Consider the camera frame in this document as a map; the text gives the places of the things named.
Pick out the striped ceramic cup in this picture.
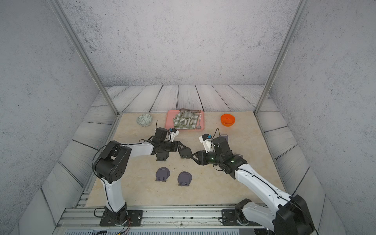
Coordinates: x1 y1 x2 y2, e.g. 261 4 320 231
180 111 195 125

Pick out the metal spoon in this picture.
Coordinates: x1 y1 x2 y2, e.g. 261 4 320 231
196 113 202 130

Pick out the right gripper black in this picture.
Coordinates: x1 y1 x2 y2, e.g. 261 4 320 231
190 149 224 166

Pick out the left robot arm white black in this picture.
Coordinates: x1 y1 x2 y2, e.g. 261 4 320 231
92 127 192 214

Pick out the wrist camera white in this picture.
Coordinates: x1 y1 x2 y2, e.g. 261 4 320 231
167 128 179 142
199 134 212 153

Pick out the dark phone stand back middle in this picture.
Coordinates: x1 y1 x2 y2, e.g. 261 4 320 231
179 147 192 159

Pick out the brown wooden spoon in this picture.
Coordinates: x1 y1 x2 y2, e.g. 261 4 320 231
179 108 202 113

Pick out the orange bowl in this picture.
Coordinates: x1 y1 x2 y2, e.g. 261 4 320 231
220 114 236 127

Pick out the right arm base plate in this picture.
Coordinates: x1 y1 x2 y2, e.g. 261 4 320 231
218 209 242 226

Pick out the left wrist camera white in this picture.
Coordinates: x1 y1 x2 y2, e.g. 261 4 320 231
167 128 179 142

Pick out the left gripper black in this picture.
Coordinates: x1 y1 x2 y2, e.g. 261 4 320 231
159 140 187 152

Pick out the dark phone stand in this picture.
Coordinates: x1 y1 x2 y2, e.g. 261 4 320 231
156 151 169 162
179 147 192 159

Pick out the dark phone stand back left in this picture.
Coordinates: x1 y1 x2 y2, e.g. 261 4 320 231
156 151 169 162

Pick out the green patterned dish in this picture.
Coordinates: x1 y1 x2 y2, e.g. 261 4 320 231
136 114 153 127

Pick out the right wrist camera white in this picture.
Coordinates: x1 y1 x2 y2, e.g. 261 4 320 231
199 134 212 153

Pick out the pink tray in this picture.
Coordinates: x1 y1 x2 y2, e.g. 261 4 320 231
165 110 205 131

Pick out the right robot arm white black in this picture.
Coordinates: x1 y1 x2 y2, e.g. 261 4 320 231
191 134 317 235

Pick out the green checkered cloth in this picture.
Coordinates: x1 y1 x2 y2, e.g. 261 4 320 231
173 112 199 130

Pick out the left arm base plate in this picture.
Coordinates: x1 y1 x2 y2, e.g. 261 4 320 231
99 208 143 228

